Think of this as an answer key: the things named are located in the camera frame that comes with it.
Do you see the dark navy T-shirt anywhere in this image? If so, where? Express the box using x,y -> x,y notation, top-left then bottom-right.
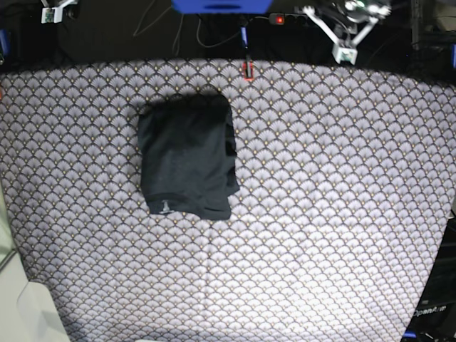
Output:
138,93 -> 239,220

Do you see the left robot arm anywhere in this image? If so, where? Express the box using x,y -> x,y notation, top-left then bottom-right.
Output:
334,0 -> 392,20

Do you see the red table clamp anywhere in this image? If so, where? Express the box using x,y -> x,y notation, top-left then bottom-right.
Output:
242,61 -> 254,81

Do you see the fan-patterned grey tablecloth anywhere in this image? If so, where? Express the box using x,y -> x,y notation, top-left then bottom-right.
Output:
1,59 -> 455,341

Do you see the blue box at top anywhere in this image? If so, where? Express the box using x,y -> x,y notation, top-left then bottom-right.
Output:
172,0 -> 273,14

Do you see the white cabinet corner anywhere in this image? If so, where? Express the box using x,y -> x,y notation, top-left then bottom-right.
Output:
1,198 -> 69,341

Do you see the black OpenArm base box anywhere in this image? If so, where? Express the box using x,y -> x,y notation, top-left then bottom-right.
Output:
402,217 -> 455,341

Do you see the blue clamp far right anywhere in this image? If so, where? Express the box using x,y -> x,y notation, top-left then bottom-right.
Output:
450,44 -> 456,71

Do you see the blue clamp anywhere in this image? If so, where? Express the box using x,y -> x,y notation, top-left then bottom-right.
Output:
0,28 -> 11,65
450,44 -> 456,71

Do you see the blue clamp far left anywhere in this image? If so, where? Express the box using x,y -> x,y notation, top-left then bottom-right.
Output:
0,28 -> 11,65

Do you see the blue clamp handle centre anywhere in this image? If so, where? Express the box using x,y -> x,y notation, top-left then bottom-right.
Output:
240,26 -> 249,50

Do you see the grey cable loop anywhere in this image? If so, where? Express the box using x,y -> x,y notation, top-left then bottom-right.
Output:
195,14 -> 243,49

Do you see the black power strip red switch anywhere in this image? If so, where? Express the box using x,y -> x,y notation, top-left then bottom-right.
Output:
268,13 -> 309,26

